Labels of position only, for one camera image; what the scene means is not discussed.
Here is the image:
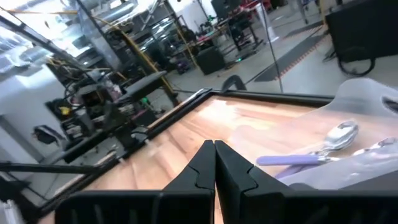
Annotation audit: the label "black mat orange hazard stripes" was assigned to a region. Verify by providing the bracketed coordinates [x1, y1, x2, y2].
[253, 29, 330, 83]

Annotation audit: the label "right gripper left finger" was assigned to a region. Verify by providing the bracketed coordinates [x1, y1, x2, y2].
[55, 139, 216, 224]

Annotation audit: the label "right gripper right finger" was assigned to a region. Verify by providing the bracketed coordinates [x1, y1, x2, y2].
[215, 140, 398, 224]

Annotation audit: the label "clear plastic container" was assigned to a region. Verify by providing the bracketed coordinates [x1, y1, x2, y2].
[229, 77, 398, 189]

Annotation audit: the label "black floor box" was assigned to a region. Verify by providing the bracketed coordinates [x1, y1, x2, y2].
[197, 46, 227, 76]

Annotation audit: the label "silver spoon purple handle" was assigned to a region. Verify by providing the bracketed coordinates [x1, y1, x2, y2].
[275, 136, 398, 180]
[256, 120, 360, 167]

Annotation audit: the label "black diagonal stand beam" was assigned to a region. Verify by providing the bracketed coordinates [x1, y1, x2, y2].
[0, 161, 105, 175]

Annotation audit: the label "hanging yellow cable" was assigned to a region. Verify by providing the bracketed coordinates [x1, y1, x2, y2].
[6, 8, 180, 102]

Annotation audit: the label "black metal table frame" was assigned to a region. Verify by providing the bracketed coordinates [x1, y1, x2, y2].
[39, 88, 334, 216]

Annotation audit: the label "coiled black cable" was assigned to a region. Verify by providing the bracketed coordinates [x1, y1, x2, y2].
[337, 46, 376, 78]

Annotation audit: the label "black side desk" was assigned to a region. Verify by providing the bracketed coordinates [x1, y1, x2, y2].
[118, 70, 169, 105]

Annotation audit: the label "black equipment cart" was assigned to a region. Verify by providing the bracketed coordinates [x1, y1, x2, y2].
[325, 0, 398, 63]

